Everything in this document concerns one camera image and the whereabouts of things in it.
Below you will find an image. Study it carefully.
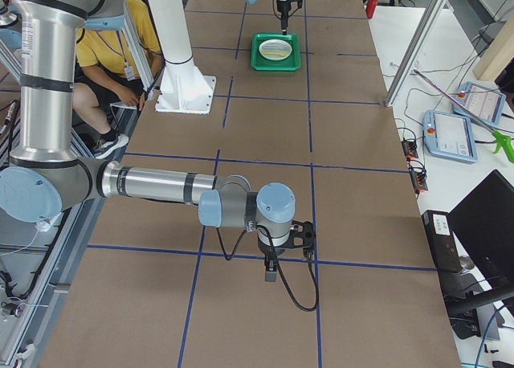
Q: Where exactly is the black control box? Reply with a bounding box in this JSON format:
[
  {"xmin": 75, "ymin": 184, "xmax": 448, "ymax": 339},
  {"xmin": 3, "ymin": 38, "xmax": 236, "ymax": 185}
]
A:
[{"xmin": 422, "ymin": 210, "xmax": 461, "ymax": 273}]

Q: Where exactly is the black laptop computer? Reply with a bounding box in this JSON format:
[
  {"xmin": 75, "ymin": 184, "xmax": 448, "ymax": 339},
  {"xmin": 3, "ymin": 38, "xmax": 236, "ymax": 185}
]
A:
[{"xmin": 448, "ymin": 170, "xmax": 513, "ymax": 287}]

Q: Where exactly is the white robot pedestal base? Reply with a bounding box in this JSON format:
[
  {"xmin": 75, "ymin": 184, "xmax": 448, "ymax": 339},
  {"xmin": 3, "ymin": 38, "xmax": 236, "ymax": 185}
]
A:
[{"xmin": 148, "ymin": 0, "xmax": 216, "ymax": 115}]

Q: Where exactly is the blue teach pendant far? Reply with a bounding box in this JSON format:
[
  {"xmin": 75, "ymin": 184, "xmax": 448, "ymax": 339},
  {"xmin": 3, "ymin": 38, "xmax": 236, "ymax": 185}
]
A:
[{"xmin": 454, "ymin": 82, "xmax": 506, "ymax": 127}]

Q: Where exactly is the yellow plastic spoon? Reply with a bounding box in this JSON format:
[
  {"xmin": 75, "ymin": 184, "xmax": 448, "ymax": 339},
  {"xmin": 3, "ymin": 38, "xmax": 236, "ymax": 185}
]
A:
[{"xmin": 262, "ymin": 51, "xmax": 290, "ymax": 61}]

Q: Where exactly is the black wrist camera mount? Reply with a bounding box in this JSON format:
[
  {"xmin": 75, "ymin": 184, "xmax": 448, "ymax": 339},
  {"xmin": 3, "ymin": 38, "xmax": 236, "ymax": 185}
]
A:
[{"xmin": 290, "ymin": 220, "xmax": 316, "ymax": 260}]

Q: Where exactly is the black orange usb hub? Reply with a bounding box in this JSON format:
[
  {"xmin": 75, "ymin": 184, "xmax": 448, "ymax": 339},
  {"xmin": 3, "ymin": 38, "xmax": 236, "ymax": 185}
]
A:
[{"xmin": 401, "ymin": 139, "xmax": 428, "ymax": 195}]

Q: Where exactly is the green plastic tray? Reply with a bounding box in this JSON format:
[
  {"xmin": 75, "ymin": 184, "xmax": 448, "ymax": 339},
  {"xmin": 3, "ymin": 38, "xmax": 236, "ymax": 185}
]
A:
[{"xmin": 251, "ymin": 33, "xmax": 301, "ymax": 72}]

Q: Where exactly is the metal reacher grabber tool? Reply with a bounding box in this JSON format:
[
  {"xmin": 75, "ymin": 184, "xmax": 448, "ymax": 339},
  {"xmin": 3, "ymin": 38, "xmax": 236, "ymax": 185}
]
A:
[{"xmin": 412, "ymin": 69, "xmax": 514, "ymax": 163}]

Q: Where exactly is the aluminium frame post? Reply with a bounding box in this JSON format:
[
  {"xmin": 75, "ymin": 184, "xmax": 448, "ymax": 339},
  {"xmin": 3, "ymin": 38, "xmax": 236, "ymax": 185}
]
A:
[{"xmin": 385, "ymin": 0, "xmax": 447, "ymax": 107}]

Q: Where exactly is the white round plate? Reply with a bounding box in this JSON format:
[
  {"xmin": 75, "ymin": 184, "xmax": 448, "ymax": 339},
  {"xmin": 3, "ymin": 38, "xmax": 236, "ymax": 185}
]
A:
[{"xmin": 259, "ymin": 39, "xmax": 292, "ymax": 56}]

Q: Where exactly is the blue teach pendant near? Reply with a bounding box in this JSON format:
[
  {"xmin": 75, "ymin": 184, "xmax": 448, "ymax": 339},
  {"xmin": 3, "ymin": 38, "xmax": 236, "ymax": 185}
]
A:
[{"xmin": 423, "ymin": 110, "xmax": 478, "ymax": 163}]

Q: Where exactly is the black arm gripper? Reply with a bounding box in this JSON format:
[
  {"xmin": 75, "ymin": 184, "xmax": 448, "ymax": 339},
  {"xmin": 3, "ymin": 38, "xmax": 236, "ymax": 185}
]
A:
[{"xmin": 258, "ymin": 239, "xmax": 293, "ymax": 270}]

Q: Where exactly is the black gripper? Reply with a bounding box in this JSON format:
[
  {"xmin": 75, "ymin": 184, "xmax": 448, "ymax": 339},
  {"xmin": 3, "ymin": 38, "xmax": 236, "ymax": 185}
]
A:
[{"xmin": 275, "ymin": 0, "xmax": 292, "ymax": 35}]

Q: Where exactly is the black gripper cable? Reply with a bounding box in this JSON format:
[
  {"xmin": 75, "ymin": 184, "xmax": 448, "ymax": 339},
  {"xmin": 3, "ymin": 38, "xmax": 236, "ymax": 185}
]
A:
[{"xmin": 215, "ymin": 223, "xmax": 320, "ymax": 313}]

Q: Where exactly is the blue teach pendant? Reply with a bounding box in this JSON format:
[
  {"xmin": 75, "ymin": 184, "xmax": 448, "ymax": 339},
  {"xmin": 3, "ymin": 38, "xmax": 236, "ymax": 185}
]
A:
[
  {"xmin": 454, "ymin": 82, "xmax": 506, "ymax": 127},
  {"xmin": 423, "ymin": 110, "xmax": 478, "ymax": 163}
]

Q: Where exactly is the person in yellow shirt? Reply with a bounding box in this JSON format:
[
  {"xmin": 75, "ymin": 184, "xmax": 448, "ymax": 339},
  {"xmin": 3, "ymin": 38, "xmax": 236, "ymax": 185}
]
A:
[{"xmin": 71, "ymin": 0, "xmax": 164, "ymax": 160}]

